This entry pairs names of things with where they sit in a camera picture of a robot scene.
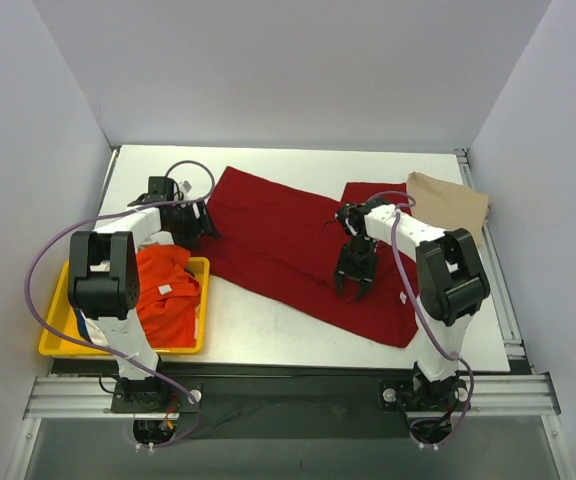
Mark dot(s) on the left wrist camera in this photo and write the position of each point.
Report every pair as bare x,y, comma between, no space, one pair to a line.
183,189

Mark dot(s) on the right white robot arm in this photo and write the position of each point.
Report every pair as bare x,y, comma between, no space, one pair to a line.
441,270

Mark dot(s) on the yellow plastic tray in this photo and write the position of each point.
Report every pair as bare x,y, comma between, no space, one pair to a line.
60,337

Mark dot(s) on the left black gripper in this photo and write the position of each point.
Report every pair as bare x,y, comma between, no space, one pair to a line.
194,223

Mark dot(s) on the white t shirt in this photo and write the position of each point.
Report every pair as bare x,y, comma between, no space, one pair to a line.
96,335

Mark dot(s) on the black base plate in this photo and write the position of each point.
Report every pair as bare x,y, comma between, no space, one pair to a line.
299,406

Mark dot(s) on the folded beige t shirt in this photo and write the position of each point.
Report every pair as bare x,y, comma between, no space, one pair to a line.
448,205

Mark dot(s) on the dark red t shirt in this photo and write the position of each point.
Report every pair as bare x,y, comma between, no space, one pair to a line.
279,242

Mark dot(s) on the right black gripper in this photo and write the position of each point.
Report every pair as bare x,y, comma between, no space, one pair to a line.
356,266

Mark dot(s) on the navy blue t shirt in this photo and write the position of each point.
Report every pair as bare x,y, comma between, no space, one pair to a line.
81,325

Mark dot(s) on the orange t shirt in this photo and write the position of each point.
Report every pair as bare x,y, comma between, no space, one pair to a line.
169,296

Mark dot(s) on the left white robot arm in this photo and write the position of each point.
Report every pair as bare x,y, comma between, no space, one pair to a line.
103,282

